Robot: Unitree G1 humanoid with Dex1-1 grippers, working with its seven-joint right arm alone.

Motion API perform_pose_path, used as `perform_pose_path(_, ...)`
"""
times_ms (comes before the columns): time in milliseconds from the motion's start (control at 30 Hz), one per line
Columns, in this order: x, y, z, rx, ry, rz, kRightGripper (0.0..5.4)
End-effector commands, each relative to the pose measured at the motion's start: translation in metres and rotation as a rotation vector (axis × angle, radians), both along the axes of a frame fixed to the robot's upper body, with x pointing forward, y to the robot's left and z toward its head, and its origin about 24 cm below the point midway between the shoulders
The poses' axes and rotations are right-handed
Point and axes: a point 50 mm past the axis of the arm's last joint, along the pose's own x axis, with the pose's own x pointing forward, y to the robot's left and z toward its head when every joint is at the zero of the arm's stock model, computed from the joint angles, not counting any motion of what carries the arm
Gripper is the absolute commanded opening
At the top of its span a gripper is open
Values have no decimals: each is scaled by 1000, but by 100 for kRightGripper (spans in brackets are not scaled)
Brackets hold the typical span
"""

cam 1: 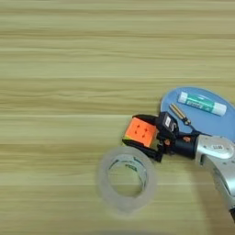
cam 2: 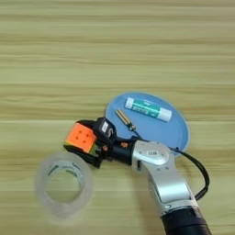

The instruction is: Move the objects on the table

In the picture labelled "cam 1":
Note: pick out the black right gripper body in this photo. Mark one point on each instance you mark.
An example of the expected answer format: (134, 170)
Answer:
(183, 145)

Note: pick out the small black box white label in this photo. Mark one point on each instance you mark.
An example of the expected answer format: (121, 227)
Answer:
(167, 122)

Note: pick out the clear tape roll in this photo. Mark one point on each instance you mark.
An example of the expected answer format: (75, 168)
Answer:
(105, 183)

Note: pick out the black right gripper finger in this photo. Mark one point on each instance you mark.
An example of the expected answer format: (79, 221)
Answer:
(146, 117)
(139, 147)

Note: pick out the blue round plate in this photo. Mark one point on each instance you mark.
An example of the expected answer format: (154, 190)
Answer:
(211, 122)

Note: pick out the green white eraser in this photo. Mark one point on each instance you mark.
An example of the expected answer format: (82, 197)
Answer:
(202, 103)

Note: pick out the orange yellow puzzle cube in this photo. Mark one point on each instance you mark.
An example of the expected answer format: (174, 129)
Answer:
(140, 131)

